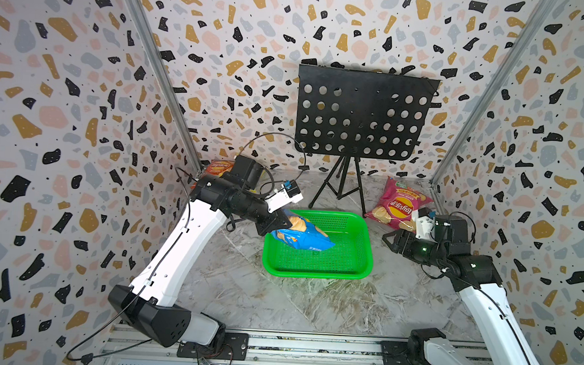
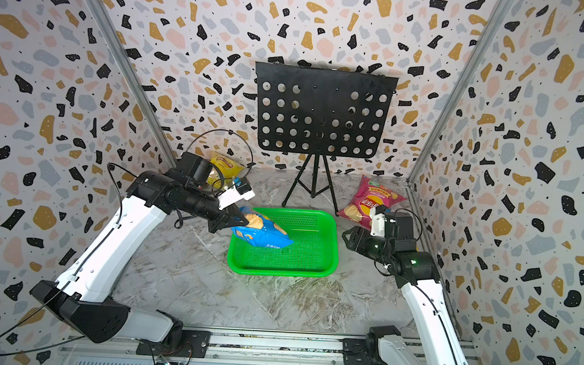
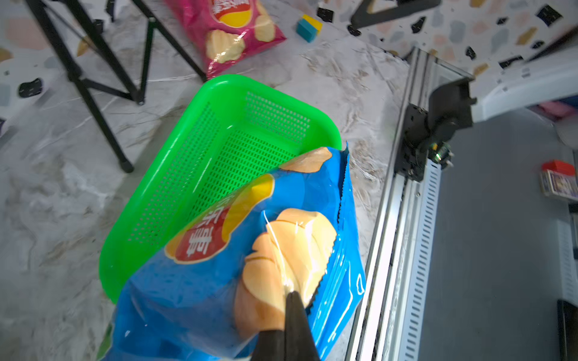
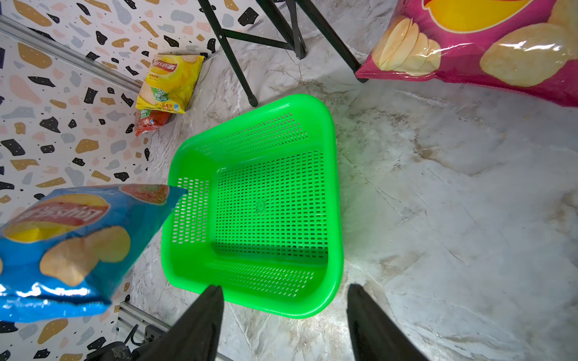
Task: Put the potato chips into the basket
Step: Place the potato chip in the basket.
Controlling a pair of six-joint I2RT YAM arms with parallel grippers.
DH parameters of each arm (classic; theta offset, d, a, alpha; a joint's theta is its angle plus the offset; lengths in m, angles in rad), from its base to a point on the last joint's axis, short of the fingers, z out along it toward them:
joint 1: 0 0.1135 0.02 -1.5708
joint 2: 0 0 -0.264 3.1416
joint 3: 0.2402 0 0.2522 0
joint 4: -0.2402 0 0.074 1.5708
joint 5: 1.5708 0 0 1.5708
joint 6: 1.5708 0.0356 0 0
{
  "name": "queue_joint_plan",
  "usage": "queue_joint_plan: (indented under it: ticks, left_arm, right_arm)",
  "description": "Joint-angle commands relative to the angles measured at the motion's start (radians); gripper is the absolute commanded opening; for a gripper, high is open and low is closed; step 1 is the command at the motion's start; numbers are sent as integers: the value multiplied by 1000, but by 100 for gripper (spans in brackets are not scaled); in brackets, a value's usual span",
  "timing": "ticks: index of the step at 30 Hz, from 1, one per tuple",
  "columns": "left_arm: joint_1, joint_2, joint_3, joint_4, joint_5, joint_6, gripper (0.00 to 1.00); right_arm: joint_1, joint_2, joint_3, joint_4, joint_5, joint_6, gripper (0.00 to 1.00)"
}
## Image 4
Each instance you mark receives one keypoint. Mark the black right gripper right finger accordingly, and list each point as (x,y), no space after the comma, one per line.
(374,335)

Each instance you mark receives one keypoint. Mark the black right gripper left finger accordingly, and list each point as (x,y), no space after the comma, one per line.
(195,336)

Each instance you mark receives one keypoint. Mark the blue chips bag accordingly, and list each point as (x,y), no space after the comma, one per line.
(66,255)

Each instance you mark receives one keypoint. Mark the red chips bag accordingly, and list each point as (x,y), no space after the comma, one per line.
(150,120)

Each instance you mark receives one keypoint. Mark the yellow chips bag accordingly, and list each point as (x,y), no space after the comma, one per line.
(170,83)

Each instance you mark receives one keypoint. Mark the pink chips bag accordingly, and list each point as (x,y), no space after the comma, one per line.
(524,46)

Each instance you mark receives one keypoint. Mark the green plastic basket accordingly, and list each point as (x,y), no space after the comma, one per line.
(261,217)

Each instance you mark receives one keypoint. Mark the black perforated music stand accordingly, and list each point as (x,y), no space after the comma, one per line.
(288,29)

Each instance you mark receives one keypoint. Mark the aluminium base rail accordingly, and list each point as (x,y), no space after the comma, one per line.
(137,331)

